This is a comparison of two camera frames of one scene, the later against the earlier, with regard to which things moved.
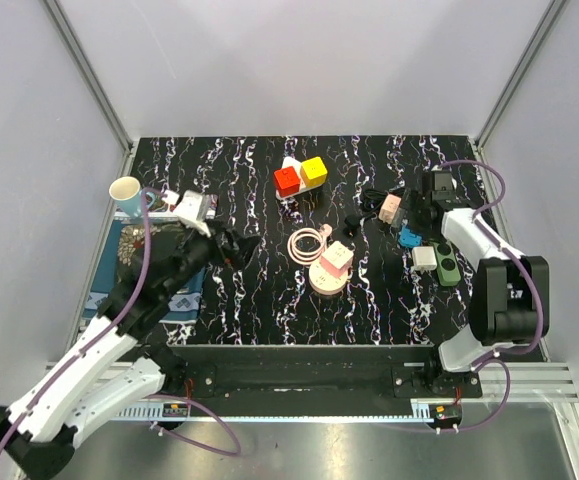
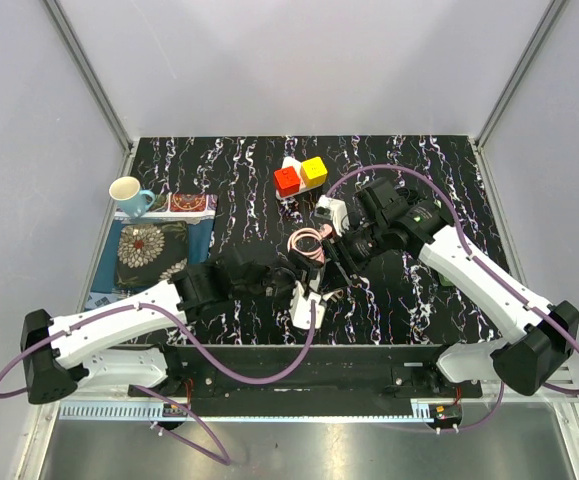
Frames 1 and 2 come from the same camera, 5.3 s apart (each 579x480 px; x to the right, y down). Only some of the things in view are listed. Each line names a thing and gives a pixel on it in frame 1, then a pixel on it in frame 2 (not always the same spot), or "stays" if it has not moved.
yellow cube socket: x=313 y=172 stays
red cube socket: x=287 y=181 stays
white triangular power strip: x=296 y=164 stays
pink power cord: x=307 y=257 stays
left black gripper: x=223 y=252 to x=305 y=264
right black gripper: x=412 y=201 to x=334 y=256
